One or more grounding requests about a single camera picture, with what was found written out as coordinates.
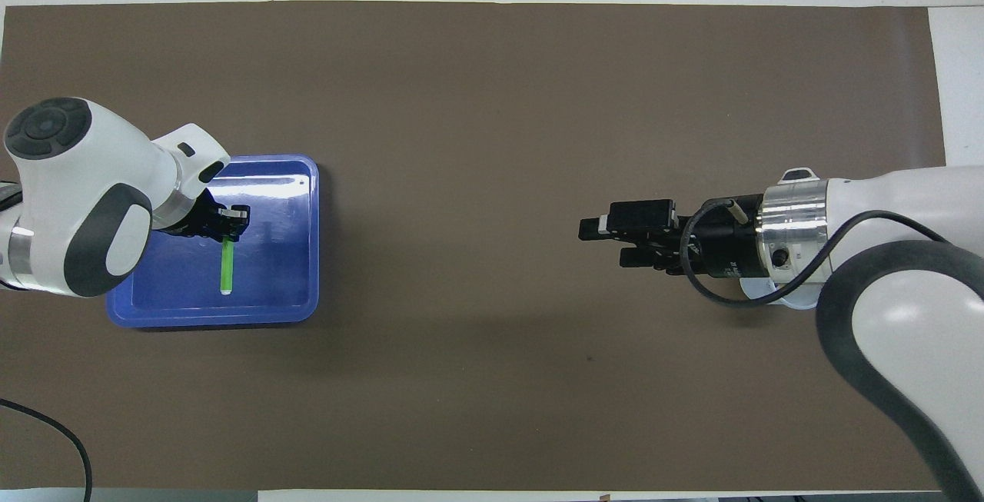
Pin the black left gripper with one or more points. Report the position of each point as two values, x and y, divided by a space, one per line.
196 217

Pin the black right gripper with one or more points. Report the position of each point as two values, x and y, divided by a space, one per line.
730 248

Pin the green pen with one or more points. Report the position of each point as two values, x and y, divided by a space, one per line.
227 267

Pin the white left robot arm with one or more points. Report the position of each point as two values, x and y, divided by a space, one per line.
92 179

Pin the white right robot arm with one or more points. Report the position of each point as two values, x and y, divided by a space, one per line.
899 202

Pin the blue plastic tray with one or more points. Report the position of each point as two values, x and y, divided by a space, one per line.
269 287

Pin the brown table mat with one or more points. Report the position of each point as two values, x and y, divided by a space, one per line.
492 379

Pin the translucent plastic cup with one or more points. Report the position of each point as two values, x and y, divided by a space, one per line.
799 299

